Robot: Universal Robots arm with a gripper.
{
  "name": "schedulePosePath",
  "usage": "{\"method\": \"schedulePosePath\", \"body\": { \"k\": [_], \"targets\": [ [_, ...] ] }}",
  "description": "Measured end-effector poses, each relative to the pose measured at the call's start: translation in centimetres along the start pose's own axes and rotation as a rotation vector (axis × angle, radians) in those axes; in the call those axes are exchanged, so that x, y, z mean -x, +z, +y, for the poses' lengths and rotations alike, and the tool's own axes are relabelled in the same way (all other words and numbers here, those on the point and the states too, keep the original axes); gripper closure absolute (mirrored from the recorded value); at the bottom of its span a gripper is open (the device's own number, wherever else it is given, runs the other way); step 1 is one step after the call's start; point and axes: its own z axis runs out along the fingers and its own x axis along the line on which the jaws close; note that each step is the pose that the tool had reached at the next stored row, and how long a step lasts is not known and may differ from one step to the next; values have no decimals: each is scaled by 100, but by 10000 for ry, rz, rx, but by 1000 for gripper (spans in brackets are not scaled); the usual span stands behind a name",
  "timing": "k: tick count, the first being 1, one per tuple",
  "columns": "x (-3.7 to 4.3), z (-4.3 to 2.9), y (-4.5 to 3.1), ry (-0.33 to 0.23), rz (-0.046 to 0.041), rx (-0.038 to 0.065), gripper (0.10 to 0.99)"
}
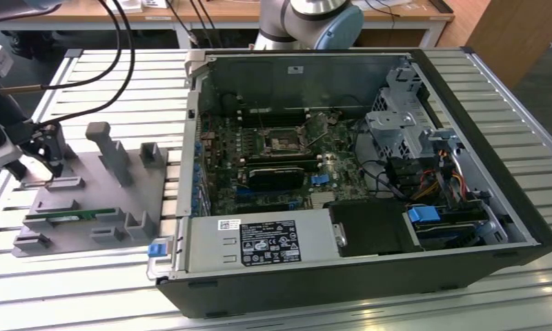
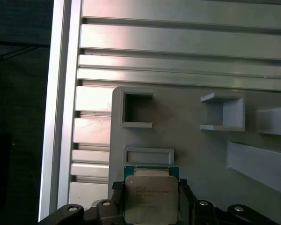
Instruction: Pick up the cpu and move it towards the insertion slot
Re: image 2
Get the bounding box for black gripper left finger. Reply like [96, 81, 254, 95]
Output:
[38, 179, 126, 225]

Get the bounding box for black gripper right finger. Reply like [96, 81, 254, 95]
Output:
[177, 178, 263, 225]

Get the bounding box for silver CPU green edge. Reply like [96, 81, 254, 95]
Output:
[123, 165, 180, 223]

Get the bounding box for grey plastic parts rack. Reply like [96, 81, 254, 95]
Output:
[109, 85, 281, 225]

